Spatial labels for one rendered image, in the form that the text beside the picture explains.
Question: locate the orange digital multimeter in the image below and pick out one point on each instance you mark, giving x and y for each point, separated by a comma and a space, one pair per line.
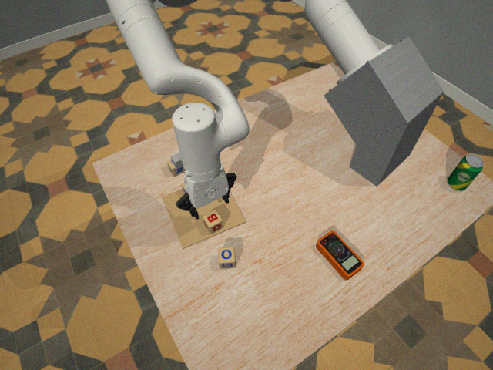
339, 255

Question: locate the green drink can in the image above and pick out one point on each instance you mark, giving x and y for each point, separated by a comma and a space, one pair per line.
465, 172

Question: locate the tan mat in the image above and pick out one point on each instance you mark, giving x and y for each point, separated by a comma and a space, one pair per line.
191, 231

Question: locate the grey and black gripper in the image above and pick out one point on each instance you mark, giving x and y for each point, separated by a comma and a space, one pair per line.
201, 193

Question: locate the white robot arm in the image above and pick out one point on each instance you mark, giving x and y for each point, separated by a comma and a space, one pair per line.
200, 136

